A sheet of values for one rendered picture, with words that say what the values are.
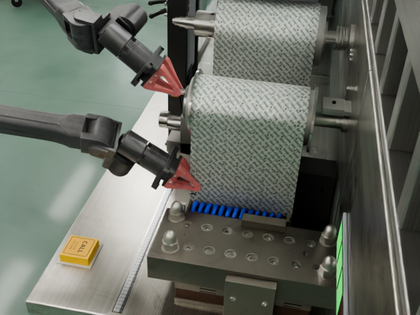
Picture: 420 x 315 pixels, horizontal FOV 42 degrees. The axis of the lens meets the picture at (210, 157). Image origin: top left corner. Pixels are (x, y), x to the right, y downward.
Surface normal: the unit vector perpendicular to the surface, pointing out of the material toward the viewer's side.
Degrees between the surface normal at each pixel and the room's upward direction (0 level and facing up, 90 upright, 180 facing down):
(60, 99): 0
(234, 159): 90
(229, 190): 90
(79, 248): 0
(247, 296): 90
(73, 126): 25
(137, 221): 0
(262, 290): 90
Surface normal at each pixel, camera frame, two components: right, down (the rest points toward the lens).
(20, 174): 0.04, -0.83
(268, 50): -0.19, 0.57
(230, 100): -0.11, -0.18
